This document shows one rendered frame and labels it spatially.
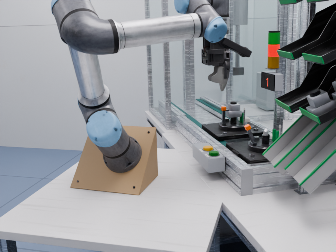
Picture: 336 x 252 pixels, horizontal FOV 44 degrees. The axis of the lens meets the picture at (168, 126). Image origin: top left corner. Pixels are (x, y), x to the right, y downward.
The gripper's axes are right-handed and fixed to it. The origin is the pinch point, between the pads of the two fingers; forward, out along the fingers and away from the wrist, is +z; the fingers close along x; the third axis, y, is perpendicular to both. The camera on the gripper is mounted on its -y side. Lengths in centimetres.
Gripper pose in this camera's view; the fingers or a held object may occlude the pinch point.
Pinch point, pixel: (224, 87)
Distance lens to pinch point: 150.1
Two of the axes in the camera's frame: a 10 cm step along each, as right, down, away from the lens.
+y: -9.7, 0.9, -2.2
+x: 2.3, 2.3, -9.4
